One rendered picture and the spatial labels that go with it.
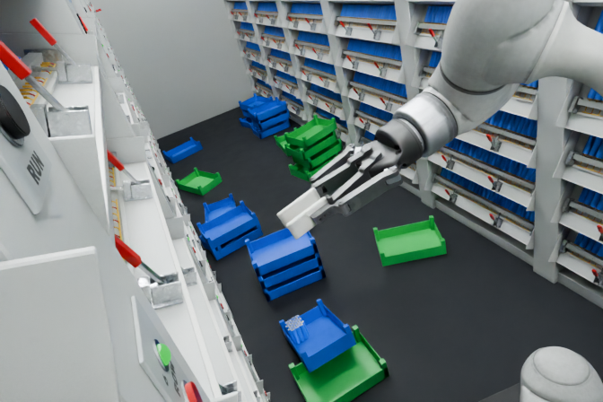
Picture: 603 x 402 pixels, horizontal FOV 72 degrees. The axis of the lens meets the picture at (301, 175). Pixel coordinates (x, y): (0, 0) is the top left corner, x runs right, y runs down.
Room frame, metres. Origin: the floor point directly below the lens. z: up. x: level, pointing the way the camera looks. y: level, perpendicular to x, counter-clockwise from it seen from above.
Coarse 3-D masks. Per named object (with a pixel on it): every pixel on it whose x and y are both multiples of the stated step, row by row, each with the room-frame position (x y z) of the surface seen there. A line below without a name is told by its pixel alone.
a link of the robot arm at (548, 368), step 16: (544, 352) 0.55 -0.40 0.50; (560, 352) 0.54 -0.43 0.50; (528, 368) 0.53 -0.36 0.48; (544, 368) 0.51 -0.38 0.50; (560, 368) 0.50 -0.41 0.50; (576, 368) 0.49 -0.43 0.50; (592, 368) 0.49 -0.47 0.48; (528, 384) 0.51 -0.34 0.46; (544, 384) 0.49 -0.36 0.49; (560, 384) 0.47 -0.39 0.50; (576, 384) 0.46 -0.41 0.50; (592, 384) 0.46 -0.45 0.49; (528, 400) 0.49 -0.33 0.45; (544, 400) 0.47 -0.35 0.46; (560, 400) 0.45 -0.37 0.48; (576, 400) 0.44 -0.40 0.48; (592, 400) 0.44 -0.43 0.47
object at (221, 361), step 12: (180, 216) 0.75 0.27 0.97; (168, 228) 0.74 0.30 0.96; (180, 228) 0.75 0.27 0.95; (180, 240) 0.73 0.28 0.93; (180, 252) 0.69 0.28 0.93; (180, 264) 0.65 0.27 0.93; (192, 264) 0.64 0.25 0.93; (192, 288) 0.57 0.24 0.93; (192, 300) 0.54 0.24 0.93; (204, 300) 0.54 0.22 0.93; (204, 312) 0.51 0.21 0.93; (204, 324) 0.48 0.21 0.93; (216, 324) 0.48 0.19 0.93; (204, 336) 0.45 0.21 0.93; (216, 336) 0.45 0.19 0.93; (216, 348) 0.43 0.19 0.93; (216, 360) 0.41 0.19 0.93; (228, 360) 0.40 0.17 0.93; (216, 372) 0.38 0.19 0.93; (228, 372) 0.38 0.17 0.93
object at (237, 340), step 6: (234, 336) 0.75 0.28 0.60; (240, 336) 0.75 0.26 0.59; (234, 342) 0.74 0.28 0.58; (240, 342) 0.75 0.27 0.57; (240, 348) 0.75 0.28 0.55; (240, 354) 0.73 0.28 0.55; (240, 360) 0.71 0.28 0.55; (246, 366) 0.69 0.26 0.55; (246, 372) 0.67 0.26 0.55; (252, 378) 0.66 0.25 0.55; (252, 384) 0.64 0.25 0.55; (258, 396) 0.61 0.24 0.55
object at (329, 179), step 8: (360, 152) 0.57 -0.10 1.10; (368, 152) 0.56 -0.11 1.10; (352, 160) 0.56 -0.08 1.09; (344, 168) 0.56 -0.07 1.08; (352, 168) 0.56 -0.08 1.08; (328, 176) 0.56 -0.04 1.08; (336, 176) 0.55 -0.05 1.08; (344, 176) 0.55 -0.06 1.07; (352, 176) 0.56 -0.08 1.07; (312, 184) 0.56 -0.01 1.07; (320, 184) 0.55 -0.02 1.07; (328, 184) 0.55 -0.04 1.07; (336, 184) 0.55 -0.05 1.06; (328, 192) 0.55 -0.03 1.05
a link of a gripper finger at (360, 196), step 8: (392, 168) 0.50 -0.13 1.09; (376, 176) 0.50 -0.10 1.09; (384, 176) 0.49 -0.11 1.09; (392, 176) 0.49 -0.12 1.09; (368, 184) 0.49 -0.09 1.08; (376, 184) 0.49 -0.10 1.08; (384, 184) 0.49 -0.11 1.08; (392, 184) 0.49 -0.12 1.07; (400, 184) 0.49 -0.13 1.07; (352, 192) 0.49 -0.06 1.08; (360, 192) 0.49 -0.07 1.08; (368, 192) 0.49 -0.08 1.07; (376, 192) 0.49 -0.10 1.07; (344, 200) 0.48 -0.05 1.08; (352, 200) 0.48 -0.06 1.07; (360, 200) 0.48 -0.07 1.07; (368, 200) 0.49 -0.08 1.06; (352, 208) 0.48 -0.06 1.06
